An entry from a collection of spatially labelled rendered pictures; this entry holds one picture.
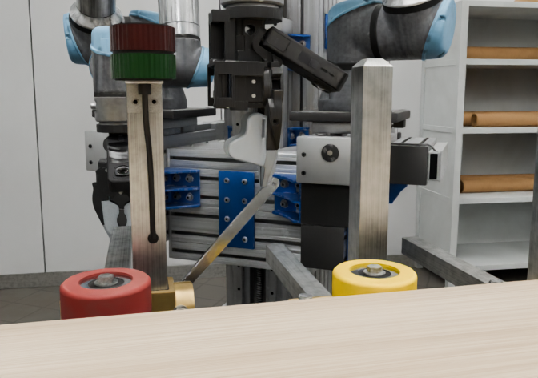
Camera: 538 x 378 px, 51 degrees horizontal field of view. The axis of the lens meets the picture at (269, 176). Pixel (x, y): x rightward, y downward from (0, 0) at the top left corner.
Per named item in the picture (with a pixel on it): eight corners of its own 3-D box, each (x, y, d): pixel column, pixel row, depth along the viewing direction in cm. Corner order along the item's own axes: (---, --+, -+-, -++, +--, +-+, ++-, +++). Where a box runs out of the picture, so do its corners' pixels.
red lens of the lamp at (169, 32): (111, 54, 54) (110, 30, 54) (174, 54, 56) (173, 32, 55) (108, 49, 49) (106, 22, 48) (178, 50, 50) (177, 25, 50)
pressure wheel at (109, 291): (71, 377, 55) (65, 265, 54) (153, 368, 57) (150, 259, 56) (60, 423, 48) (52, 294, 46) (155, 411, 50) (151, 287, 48)
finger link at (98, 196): (123, 222, 94) (121, 170, 92) (122, 224, 92) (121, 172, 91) (94, 223, 92) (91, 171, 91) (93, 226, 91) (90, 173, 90)
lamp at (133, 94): (121, 244, 57) (112, 29, 54) (176, 241, 59) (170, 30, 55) (119, 260, 52) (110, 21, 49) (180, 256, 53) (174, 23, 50)
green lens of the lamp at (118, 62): (112, 79, 55) (111, 57, 55) (174, 79, 56) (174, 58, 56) (109, 78, 49) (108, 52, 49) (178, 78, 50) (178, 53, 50)
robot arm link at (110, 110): (142, 97, 88) (87, 97, 87) (142, 126, 89) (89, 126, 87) (141, 97, 96) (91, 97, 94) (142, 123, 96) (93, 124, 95)
